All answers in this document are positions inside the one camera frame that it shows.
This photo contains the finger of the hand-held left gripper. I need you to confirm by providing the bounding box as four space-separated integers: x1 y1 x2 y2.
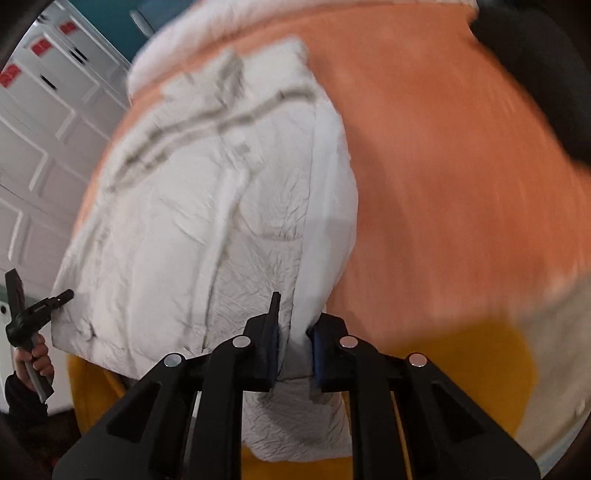
4 270 23 324
44 289 75 311

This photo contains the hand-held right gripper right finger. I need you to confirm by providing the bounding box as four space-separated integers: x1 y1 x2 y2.
306 314 541 480

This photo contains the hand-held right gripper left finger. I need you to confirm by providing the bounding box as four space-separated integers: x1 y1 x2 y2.
53 292 282 480

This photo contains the white padded jacket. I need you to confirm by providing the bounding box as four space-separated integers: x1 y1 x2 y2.
51 39 361 462

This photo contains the person's left forearm dark sleeve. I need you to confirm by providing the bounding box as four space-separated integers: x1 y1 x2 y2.
4 369 51 430

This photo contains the person's left hand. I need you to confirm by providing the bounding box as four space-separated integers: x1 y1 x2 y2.
15 332 56 380

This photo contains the white panelled wardrobe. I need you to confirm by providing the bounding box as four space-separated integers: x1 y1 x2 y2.
0 4 134 296

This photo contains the yellow cloth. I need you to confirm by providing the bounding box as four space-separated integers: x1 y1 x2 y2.
67 318 536 480

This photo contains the orange fleece blanket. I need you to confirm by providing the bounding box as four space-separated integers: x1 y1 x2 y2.
69 0 591 340

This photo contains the white bed sheet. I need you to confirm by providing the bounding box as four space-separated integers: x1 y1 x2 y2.
510 268 591 472

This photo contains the white fluffy pillow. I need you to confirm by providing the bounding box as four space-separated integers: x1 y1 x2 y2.
127 0 481 93

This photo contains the teal padded headboard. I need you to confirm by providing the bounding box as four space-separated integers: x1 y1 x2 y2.
129 0 199 42

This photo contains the dark cloth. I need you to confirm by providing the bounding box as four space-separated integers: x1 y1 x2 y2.
468 0 591 163

